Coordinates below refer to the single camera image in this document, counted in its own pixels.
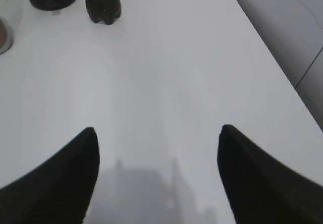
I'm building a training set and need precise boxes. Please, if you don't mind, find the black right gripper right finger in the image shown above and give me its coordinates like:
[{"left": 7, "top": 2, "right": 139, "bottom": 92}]
[{"left": 217, "top": 125, "right": 322, "bottom": 223}]

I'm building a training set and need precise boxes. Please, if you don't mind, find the brown coffee drink bottle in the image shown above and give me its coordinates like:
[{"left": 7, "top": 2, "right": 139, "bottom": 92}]
[{"left": 0, "top": 17, "right": 14, "bottom": 54}]

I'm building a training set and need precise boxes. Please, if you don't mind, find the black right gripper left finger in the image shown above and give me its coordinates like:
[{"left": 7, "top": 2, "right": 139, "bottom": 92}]
[{"left": 1, "top": 127, "right": 99, "bottom": 223}]

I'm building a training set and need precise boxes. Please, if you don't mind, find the cola bottle red label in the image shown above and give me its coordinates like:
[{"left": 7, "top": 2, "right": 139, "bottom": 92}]
[{"left": 85, "top": 0, "right": 121, "bottom": 25}]

